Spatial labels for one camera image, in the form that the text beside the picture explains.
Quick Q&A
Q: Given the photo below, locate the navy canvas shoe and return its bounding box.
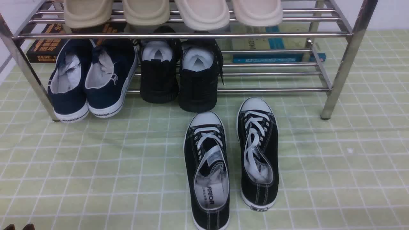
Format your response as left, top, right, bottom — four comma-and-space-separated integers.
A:
47, 39, 95, 123
84, 38, 138, 118

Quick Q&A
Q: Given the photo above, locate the blue book under rack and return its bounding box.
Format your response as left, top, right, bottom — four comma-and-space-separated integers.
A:
232, 53, 327, 63

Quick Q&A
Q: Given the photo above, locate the silver metal shoe rack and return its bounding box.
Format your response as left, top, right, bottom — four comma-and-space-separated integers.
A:
1, 0, 377, 122

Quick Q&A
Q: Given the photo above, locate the black laced sneaker left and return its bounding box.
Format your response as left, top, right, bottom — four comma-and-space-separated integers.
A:
183, 111, 230, 230

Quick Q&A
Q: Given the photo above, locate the black laced sneaker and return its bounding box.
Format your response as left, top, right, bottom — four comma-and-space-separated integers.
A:
183, 111, 230, 230
236, 97, 280, 212

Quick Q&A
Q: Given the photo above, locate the black textured shoe right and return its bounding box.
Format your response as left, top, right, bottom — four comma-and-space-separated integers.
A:
178, 38, 224, 113

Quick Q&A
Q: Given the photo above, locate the black textured shoe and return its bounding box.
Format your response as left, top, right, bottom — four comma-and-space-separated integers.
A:
134, 38, 182, 104
178, 38, 224, 113

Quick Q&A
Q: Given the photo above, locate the black laced sneaker right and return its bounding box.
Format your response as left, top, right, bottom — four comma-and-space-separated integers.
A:
236, 97, 280, 212

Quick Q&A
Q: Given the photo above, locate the black textured shoe left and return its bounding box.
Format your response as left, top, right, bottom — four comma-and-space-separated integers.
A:
134, 38, 182, 104

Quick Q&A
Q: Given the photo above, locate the beige teal book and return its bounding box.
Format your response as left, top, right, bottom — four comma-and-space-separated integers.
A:
230, 23, 308, 50

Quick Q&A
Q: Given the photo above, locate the green checkered tablecloth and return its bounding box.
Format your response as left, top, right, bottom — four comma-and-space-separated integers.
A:
0, 30, 409, 230

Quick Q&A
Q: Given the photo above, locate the cream slipper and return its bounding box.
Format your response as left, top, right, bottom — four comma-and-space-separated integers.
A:
175, 0, 230, 31
231, 0, 283, 27

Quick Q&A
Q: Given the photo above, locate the cream slipper far right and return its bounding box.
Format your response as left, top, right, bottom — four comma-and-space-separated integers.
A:
231, 0, 283, 27

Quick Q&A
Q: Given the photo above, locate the beige slipper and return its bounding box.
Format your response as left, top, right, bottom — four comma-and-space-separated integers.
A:
122, 0, 170, 26
63, 0, 114, 29

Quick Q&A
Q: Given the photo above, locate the beige slipper far left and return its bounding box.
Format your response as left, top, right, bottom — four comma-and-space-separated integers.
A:
63, 0, 114, 29

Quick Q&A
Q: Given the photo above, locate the black orange book left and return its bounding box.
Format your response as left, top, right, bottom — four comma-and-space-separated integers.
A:
26, 23, 67, 64

